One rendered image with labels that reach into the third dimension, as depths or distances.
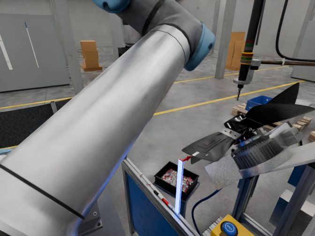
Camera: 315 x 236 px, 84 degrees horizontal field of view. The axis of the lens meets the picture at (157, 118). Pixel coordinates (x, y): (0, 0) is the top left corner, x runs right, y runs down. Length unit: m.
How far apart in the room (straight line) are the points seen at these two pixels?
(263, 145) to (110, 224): 0.75
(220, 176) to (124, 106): 0.89
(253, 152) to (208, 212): 1.25
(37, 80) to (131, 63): 6.49
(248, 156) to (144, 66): 0.83
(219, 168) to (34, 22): 6.15
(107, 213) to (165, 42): 0.72
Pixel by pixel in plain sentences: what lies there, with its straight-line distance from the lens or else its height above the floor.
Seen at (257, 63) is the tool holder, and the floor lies 1.54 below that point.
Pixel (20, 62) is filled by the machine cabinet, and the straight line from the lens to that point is 6.61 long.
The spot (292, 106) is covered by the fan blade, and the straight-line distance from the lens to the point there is 0.80.
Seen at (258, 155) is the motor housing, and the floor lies 1.13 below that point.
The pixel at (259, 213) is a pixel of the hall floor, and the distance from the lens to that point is 2.27.
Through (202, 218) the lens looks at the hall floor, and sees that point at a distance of 2.04.
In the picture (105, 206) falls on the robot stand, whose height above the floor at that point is 1.00.
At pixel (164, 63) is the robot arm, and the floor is 1.63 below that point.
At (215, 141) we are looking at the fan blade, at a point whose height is 1.18.
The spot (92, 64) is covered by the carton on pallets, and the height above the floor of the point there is 0.29.
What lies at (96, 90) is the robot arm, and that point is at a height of 1.62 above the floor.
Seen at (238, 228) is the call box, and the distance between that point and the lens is 0.74.
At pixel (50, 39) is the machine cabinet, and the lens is 6.48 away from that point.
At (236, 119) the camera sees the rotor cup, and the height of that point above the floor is 1.25.
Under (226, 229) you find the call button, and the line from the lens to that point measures 0.71.
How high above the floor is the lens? 1.66
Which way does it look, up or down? 27 degrees down
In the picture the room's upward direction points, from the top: straight up
